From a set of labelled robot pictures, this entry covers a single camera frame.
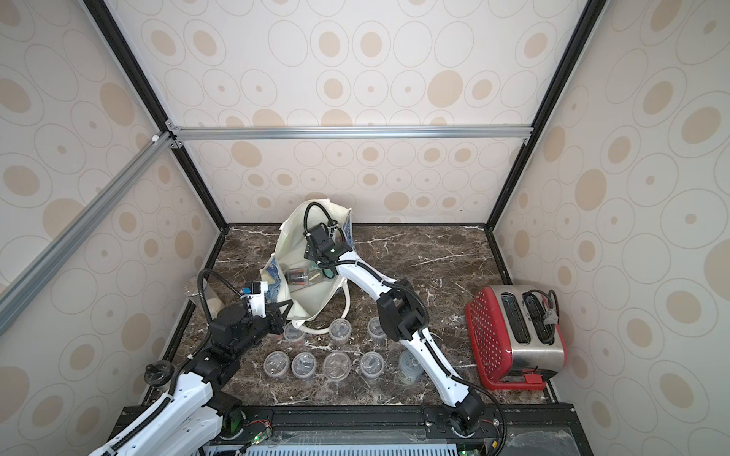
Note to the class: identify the cream canvas starry night bag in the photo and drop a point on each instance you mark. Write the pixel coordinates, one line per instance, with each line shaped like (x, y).
(291, 276)

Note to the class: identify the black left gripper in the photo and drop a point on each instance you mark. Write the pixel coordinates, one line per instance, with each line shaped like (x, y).
(276, 317)

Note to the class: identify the silver aluminium bar left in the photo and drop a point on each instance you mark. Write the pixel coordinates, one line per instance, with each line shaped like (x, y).
(19, 295)

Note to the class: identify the black corner frame post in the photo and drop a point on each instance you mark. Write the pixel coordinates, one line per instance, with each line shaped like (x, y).
(101, 15)
(576, 44)

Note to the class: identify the silver aluminium crossbar back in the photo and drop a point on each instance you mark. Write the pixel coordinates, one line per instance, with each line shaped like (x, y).
(370, 132)

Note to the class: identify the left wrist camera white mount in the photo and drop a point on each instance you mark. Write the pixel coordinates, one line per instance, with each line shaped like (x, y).
(253, 295)

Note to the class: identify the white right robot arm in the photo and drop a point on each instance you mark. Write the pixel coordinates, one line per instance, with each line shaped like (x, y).
(401, 313)

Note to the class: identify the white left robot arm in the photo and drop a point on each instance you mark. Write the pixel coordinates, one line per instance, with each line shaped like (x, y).
(194, 411)

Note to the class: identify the large clear seed jar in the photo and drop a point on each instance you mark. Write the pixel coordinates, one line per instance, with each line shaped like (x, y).
(409, 368)

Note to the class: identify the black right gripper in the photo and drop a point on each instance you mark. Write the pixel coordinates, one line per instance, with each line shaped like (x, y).
(319, 239)

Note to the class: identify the black corner frame post left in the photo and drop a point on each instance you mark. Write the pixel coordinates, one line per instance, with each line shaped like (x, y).
(101, 15)

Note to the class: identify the black corner frame post right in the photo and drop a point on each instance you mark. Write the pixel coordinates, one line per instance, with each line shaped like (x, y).
(576, 44)

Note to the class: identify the red and steel toaster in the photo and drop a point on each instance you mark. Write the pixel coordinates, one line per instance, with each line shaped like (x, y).
(516, 339)

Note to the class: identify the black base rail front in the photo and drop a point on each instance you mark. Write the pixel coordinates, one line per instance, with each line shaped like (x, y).
(543, 429)

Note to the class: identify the black lid jar by wall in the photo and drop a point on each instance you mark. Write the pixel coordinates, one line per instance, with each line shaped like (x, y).
(159, 374)

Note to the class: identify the orange seed jar clear lid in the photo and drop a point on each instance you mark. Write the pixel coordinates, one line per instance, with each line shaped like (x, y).
(340, 331)

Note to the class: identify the clear seed jar back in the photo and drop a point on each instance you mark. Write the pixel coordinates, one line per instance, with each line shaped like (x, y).
(376, 333)
(294, 335)

